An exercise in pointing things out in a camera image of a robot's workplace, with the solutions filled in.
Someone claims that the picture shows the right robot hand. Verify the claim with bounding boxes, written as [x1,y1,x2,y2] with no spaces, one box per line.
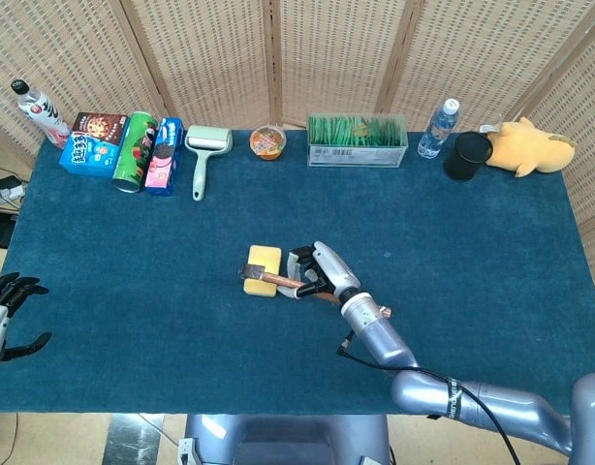
[276,240,362,305]

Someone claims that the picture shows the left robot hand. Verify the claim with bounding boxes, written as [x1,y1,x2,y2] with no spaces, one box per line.
[0,272,53,374]

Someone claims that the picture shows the wooden handled hammer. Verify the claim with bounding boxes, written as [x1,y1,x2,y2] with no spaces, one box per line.
[237,262,391,322]

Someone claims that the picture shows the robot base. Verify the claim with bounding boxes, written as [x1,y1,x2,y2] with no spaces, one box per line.
[176,414,396,465]

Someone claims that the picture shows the yellow sponge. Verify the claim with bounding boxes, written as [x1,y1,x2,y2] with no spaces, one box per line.
[242,244,283,296]

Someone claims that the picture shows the blue table mat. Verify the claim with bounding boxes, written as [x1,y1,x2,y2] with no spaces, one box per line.
[0,127,595,418]

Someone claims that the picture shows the power strip with plugs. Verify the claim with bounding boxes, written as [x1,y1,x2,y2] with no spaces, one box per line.
[0,174,26,207]

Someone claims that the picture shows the clear box green packets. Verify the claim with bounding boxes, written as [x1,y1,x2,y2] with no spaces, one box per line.
[306,113,408,169]

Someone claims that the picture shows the orange jelly cup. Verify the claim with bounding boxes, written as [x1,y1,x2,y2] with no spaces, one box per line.
[249,124,288,161]

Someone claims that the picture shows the green lint roller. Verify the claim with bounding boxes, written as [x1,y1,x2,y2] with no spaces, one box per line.
[184,125,234,202]

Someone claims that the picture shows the clear water bottle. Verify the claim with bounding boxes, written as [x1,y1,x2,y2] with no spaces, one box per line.
[417,98,461,160]

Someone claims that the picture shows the black cup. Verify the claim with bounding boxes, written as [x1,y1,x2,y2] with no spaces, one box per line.
[443,131,493,183]

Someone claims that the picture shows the blue cookie box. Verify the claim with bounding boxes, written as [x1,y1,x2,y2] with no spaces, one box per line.
[58,111,129,179]

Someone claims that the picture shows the blue pink oreo box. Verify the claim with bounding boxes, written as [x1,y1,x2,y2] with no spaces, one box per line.
[144,117,184,198]

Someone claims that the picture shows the white drink bottle black cap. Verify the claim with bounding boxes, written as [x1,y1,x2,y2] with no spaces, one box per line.
[10,79,72,149]

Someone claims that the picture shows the green chips can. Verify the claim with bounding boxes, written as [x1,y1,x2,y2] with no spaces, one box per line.
[111,110,160,194]

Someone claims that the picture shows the woven folding screen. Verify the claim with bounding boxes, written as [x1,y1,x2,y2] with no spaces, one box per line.
[0,0,595,311]

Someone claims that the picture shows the yellow plush toy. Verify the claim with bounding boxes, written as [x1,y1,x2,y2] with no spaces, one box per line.
[480,114,577,179]

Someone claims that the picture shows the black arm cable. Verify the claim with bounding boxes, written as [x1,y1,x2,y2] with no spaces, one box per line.
[336,329,524,465]

